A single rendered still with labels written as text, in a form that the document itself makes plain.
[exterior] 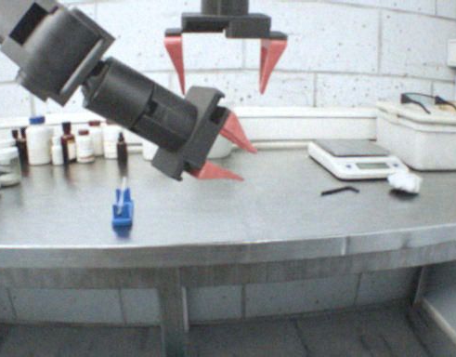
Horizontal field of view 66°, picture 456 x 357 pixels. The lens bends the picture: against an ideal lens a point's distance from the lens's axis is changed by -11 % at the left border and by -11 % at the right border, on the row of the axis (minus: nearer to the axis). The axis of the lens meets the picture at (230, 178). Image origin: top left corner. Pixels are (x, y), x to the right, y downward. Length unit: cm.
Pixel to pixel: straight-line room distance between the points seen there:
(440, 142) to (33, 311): 149
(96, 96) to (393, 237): 51
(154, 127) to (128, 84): 5
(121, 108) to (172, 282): 36
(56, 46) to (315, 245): 46
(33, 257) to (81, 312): 93
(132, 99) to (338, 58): 99
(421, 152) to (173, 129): 76
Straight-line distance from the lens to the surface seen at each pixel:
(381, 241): 67
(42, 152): 112
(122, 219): 66
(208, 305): 148
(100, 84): 37
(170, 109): 39
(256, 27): 45
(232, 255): 60
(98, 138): 114
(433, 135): 104
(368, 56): 134
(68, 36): 36
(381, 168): 94
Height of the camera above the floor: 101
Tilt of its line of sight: 17 degrees down
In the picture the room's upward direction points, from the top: straight up
